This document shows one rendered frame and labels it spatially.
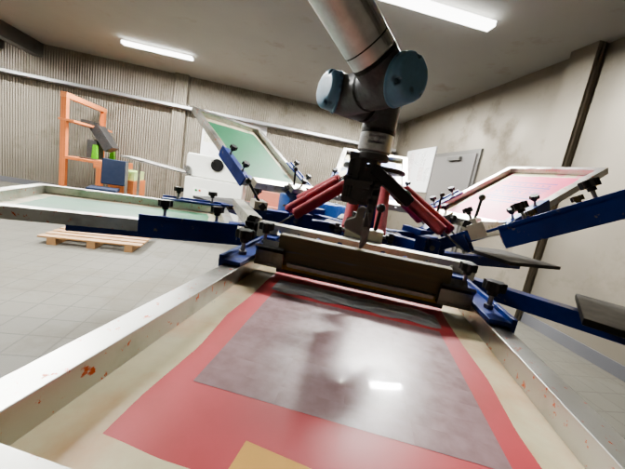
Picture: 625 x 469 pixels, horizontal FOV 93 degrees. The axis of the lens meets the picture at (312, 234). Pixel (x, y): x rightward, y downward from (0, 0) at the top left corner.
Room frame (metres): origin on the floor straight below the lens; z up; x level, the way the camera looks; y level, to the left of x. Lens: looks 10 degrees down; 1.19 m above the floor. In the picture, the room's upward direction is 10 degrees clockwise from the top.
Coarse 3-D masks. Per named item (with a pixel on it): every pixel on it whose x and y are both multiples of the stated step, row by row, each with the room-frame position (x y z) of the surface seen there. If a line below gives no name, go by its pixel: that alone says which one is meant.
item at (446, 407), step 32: (352, 320) 0.52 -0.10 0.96; (384, 320) 0.55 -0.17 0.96; (352, 352) 0.41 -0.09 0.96; (384, 352) 0.43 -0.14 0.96; (416, 352) 0.45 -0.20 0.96; (448, 352) 0.47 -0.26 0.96; (352, 384) 0.34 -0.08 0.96; (384, 384) 0.35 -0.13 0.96; (416, 384) 0.36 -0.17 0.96; (448, 384) 0.37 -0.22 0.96; (480, 384) 0.39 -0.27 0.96; (352, 416) 0.29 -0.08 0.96; (384, 416) 0.29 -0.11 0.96; (416, 416) 0.30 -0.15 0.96; (448, 416) 0.31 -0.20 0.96; (480, 416) 0.32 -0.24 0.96; (352, 448) 0.25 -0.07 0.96; (384, 448) 0.25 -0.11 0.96; (416, 448) 0.26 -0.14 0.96; (448, 448) 0.27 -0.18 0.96; (480, 448) 0.27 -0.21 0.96; (512, 448) 0.28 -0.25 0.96
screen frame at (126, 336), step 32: (192, 288) 0.46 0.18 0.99; (224, 288) 0.55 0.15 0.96; (128, 320) 0.34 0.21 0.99; (160, 320) 0.36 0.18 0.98; (480, 320) 0.57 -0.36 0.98; (64, 352) 0.26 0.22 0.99; (96, 352) 0.27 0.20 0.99; (128, 352) 0.31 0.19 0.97; (512, 352) 0.44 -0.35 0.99; (0, 384) 0.21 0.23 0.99; (32, 384) 0.22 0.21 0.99; (64, 384) 0.24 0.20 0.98; (544, 384) 0.36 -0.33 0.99; (0, 416) 0.19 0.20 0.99; (32, 416) 0.21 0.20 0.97; (544, 416) 0.34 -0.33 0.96; (576, 416) 0.30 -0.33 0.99; (0, 448) 0.16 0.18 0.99; (576, 448) 0.29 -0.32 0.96; (608, 448) 0.26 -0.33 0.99
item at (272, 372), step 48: (336, 288) 0.68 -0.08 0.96; (240, 336) 0.40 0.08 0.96; (288, 336) 0.43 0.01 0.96; (336, 336) 0.45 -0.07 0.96; (192, 384) 0.29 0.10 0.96; (240, 384) 0.30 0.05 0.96; (288, 384) 0.32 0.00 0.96; (336, 384) 0.33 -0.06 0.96; (144, 432) 0.22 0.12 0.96; (192, 432) 0.23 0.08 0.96; (240, 432) 0.24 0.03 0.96; (288, 432) 0.25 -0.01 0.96; (336, 432) 0.26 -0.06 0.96
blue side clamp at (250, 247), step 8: (256, 240) 0.81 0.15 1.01; (232, 248) 0.68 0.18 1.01; (240, 248) 0.71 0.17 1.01; (248, 248) 0.74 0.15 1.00; (224, 256) 0.62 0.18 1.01; (232, 256) 0.65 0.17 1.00; (240, 256) 0.66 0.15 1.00; (248, 256) 0.67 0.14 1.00; (232, 264) 0.61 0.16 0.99; (240, 264) 0.61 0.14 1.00
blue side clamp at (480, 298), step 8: (480, 296) 0.68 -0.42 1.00; (472, 304) 0.62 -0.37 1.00; (480, 304) 0.61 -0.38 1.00; (496, 304) 0.61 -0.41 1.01; (480, 312) 0.58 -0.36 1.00; (488, 312) 0.57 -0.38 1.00; (496, 312) 0.58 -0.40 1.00; (504, 312) 0.57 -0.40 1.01; (488, 320) 0.54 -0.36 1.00; (496, 320) 0.54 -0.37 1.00; (504, 320) 0.54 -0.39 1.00; (512, 320) 0.53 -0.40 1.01; (512, 328) 0.53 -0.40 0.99
